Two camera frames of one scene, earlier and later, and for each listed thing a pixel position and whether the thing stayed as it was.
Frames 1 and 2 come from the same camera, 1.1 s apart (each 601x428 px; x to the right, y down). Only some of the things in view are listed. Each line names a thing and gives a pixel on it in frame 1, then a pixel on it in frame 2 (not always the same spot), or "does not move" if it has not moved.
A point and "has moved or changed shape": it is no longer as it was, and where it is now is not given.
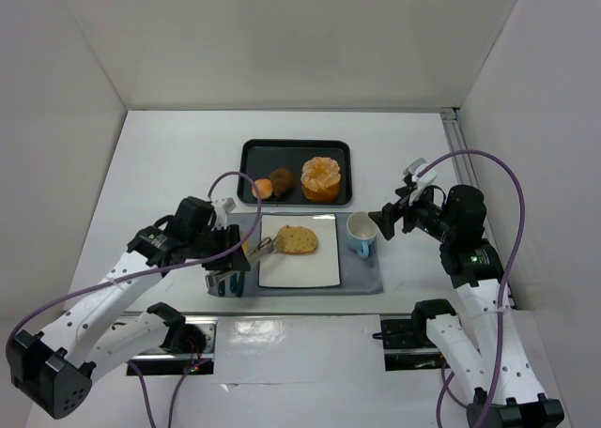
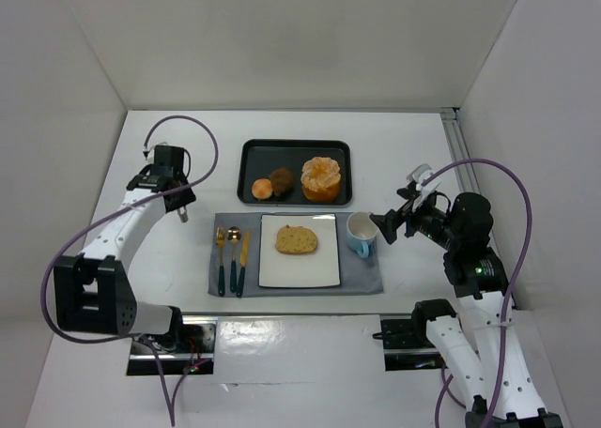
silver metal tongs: x=263 y=249 has moved or changed shape
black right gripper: x=401 y=213 does not move
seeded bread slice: x=296 y=240 does not move
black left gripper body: x=233 y=248 to x=179 y=199
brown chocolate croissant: x=282 y=181 does not move
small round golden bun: x=265 y=187 does not move
